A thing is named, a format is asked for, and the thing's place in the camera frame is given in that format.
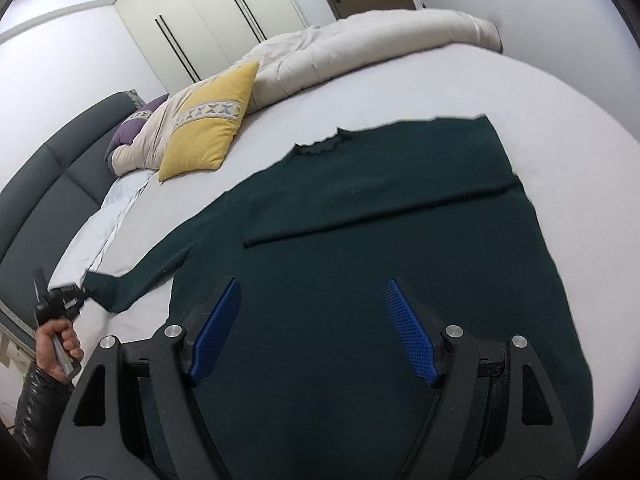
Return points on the yellow patterned cushion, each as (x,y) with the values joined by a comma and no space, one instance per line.
(207,123)

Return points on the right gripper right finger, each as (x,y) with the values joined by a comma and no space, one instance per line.
(495,414)

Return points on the dark green sweater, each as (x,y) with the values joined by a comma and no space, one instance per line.
(313,382)

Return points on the beige duvet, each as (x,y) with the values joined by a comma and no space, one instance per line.
(293,62)

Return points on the dark grey headboard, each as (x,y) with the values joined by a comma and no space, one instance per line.
(52,196)

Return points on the black jacket forearm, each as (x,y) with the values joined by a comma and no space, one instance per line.
(40,408)

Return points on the white bed sheet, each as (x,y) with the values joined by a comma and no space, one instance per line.
(578,165)

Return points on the purple cushion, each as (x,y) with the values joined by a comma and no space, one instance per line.
(132,125)

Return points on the white wardrobe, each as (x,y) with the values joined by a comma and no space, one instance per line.
(186,41)

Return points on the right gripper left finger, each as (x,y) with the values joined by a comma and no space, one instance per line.
(133,414)

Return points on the white pillow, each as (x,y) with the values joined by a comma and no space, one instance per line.
(95,229)

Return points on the person's left hand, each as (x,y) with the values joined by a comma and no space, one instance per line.
(60,330)

